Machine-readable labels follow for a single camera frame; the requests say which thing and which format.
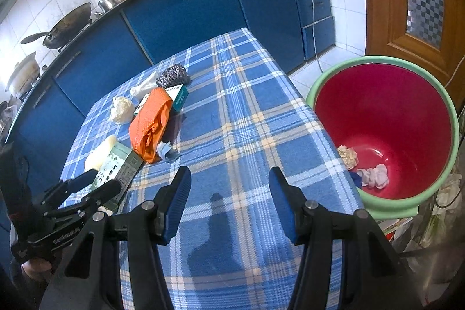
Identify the wooden door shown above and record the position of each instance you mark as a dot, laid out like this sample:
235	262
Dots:
381	5

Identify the white cooking pot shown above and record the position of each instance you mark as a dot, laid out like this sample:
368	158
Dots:
23	72

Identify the clear plastic bag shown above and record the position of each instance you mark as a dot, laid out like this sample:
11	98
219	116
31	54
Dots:
143	89

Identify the yellow mesh sponge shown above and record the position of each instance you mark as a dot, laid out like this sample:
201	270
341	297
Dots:
100	154

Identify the black wok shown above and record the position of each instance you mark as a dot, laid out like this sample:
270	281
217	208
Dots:
69	25

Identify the steel pots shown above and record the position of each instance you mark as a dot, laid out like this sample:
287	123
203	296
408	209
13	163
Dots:
4	114

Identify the green cardboard box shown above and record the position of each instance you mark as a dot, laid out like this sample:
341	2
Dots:
116	164

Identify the red bucket with green rim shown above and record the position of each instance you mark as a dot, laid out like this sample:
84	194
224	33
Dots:
381	106

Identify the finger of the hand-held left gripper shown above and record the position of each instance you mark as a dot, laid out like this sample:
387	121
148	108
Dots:
78	183
101	194

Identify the cream paper ball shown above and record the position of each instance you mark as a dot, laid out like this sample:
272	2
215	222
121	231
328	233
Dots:
348	157

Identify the blue kitchen base cabinet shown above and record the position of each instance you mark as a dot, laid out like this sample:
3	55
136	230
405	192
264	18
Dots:
181	16

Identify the orange mesh bag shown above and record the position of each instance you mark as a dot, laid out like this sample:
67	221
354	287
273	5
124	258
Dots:
150	124

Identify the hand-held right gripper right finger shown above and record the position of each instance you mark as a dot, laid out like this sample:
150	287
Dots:
283	204

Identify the blue plaid tablecloth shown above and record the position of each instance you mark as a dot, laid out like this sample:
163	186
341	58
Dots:
236	135

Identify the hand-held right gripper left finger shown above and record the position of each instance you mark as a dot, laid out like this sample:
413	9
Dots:
178	201

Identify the small grey-blue wrapper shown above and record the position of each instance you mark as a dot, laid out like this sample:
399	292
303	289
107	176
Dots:
167	151

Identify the white paper ball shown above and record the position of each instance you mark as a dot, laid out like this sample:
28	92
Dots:
121	110

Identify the steel wool scrubber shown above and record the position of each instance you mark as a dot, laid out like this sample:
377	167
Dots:
173	75

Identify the dark blue knitted cloth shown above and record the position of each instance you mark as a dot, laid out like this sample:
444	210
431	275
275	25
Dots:
355	180

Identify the person's left hand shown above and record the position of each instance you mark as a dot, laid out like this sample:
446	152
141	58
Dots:
36	268

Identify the small steel kettle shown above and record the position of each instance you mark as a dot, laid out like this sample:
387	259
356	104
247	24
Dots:
106	2

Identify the heap of plastic bags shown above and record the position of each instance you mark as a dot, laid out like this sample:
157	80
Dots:
443	193

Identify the white tissue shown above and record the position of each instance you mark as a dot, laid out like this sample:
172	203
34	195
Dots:
374	176

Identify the small teal cardboard box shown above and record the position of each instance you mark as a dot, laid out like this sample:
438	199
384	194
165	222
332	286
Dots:
178	98

